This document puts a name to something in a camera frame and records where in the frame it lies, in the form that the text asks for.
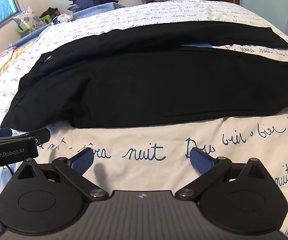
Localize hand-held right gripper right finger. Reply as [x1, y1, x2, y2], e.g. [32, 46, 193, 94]
[175, 147, 277, 202]

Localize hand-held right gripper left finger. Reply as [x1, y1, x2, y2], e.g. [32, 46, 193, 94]
[10, 146, 109, 201]

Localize black pants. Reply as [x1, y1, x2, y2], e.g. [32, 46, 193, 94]
[0, 20, 288, 131]

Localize white script-printed bed cover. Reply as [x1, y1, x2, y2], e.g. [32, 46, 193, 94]
[0, 0, 288, 240]

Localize floral patterned quilt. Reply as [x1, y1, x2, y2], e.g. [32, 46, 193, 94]
[0, 41, 35, 90]

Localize green plastic seat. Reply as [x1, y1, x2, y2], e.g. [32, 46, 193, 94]
[16, 15, 53, 33]

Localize floral pillow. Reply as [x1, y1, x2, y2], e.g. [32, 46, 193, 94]
[12, 6, 44, 29]

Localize white and black bag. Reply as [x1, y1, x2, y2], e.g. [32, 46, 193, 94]
[52, 14, 75, 25]

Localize dark brown cloth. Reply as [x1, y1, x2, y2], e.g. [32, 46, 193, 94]
[39, 7, 61, 18]

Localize light blue blanket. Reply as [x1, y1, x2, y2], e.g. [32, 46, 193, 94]
[7, 2, 127, 49]

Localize navy blue garment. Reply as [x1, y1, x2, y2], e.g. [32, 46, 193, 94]
[73, 0, 123, 12]

